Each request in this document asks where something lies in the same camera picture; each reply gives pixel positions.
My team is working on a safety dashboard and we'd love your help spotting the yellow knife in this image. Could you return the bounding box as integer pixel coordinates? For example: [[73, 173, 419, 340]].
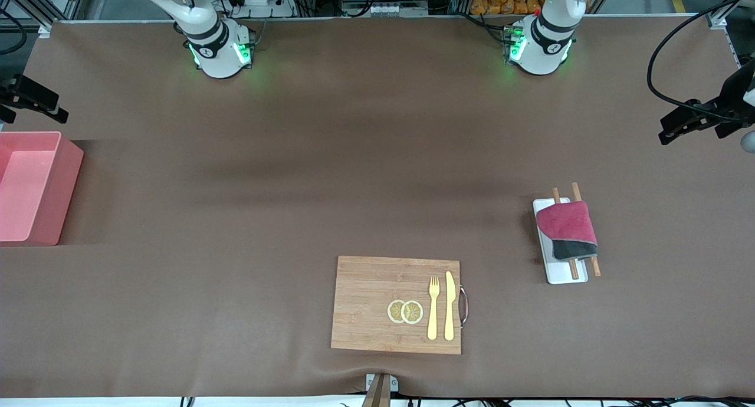
[[444, 271, 457, 342]]

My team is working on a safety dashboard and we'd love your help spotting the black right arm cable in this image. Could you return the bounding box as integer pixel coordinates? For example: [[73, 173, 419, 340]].
[[0, 24, 28, 56]]

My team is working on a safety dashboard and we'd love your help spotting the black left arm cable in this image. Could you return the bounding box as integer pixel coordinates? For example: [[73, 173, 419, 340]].
[[646, 0, 755, 124]]

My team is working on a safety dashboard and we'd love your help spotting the wooden cutting board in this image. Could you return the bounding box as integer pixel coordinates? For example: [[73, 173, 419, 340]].
[[330, 255, 470, 356]]

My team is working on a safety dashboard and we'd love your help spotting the brown wooden chopstick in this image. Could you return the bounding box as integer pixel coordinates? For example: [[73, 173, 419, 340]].
[[552, 188, 580, 280], [570, 182, 602, 277]]

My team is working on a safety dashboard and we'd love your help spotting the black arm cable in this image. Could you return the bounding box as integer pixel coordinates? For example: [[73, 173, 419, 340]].
[[0, 24, 28, 56], [646, 0, 755, 124]]

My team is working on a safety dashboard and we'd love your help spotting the metal table edge bracket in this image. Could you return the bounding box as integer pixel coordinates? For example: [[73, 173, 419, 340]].
[[361, 373, 399, 407]]

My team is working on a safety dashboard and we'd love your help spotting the yellow fork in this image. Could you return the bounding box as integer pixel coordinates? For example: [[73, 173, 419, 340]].
[[427, 276, 441, 341]]

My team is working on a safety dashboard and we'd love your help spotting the pink plastic bin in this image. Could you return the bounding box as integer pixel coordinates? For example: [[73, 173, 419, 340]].
[[0, 132, 84, 247]]

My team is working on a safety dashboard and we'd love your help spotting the white rectangular tray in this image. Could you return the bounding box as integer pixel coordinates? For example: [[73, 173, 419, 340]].
[[533, 198, 589, 285]]

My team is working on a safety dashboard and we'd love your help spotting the aluminium frame profile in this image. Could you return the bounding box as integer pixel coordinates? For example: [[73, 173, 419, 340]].
[[0, 0, 89, 38], [706, 0, 755, 30]]

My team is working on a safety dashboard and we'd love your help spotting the white power strip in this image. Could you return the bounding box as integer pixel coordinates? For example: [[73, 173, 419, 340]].
[[227, 0, 297, 18]]

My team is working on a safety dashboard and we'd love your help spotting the red and grey cloth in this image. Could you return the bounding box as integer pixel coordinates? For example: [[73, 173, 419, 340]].
[[536, 201, 599, 262]]

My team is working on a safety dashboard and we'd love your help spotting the white socket bar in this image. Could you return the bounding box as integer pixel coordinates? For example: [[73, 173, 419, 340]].
[[342, 3, 429, 17]]

